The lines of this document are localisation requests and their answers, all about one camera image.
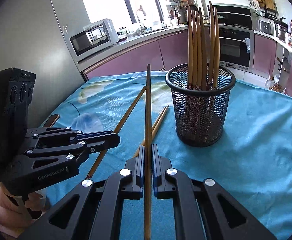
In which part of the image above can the bamboo chopstick lone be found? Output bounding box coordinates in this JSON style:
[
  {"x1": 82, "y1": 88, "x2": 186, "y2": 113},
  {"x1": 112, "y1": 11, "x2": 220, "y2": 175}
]
[{"x1": 187, "y1": 6, "x2": 193, "y2": 89}]

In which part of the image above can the blue floral tablecloth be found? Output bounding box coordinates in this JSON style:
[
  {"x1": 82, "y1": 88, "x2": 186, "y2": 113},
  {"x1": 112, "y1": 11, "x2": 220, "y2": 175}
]
[{"x1": 55, "y1": 72, "x2": 292, "y2": 239}]

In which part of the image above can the black left camera box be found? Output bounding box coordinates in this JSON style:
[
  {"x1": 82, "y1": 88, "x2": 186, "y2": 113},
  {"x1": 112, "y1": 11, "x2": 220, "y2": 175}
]
[{"x1": 0, "y1": 68, "x2": 36, "y2": 159}]

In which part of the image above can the silver rice cooker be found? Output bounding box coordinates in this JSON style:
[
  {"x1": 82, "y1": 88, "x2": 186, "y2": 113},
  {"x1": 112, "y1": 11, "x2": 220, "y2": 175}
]
[{"x1": 256, "y1": 20, "x2": 274, "y2": 35}]

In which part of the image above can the white microwave oven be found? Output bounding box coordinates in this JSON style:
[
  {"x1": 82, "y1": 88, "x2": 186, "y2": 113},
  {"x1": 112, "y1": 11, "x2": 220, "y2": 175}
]
[{"x1": 66, "y1": 18, "x2": 119, "y2": 62}]

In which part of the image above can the person's left hand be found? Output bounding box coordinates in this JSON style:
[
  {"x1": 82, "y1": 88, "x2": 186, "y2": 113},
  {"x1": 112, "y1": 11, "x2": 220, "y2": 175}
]
[{"x1": 0, "y1": 183, "x2": 46, "y2": 220}]

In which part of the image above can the black built-in oven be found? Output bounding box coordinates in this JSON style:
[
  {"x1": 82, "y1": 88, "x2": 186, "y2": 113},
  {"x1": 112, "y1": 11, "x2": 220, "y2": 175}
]
[{"x1": 219, "y1": 24, "x2": 254, "y2": 73}]

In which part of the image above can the stainless steel pot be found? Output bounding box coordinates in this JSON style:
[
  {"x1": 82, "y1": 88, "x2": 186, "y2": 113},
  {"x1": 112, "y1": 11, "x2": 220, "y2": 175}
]
[{"x1": 273, "y1": 17, "x2": 288, "y2": 42}]

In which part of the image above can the black range hood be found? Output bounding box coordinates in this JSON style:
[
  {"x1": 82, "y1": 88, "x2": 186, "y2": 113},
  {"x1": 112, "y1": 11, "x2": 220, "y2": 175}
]
[{"x1": 212, "y1": 4, "x2": 253, "y2": 30}]

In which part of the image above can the bamboo chopstick red end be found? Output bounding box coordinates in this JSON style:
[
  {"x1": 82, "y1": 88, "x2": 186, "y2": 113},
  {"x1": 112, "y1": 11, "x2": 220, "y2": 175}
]
[
  {"x1": 144, "y1": 64, "x2": 152, "y2": 239},
  {"x1": 86, "y1": 86, "x2": 146, "y2": 179},
  {"x1": 213, "y1": 8, "x2": 220, "y2": 89},
  {"x1": 198, "y1": 7, "x2": 207, "y2": 90},
  {"x1": 208, "y1": 1, "x2": 215, "y2": 89},
  {"x1": 197, "y1": 8, "x2": 202, "y2": 89},
  {"x1": 191, "y1": 10, "x2": 198, "y2": 87}
]

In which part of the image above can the black mesh utensil holder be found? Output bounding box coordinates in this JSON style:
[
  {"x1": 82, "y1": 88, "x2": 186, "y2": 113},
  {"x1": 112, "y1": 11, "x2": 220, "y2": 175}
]
[{"x1": 165, "y1": 63, "x2": 236, "y2": 147}]

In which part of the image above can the silver refrigerator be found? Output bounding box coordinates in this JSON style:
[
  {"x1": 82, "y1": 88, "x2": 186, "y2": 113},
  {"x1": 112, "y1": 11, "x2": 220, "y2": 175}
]
[{"x1": 0, "y1": 0, "x2": 84, "y2": 127}]

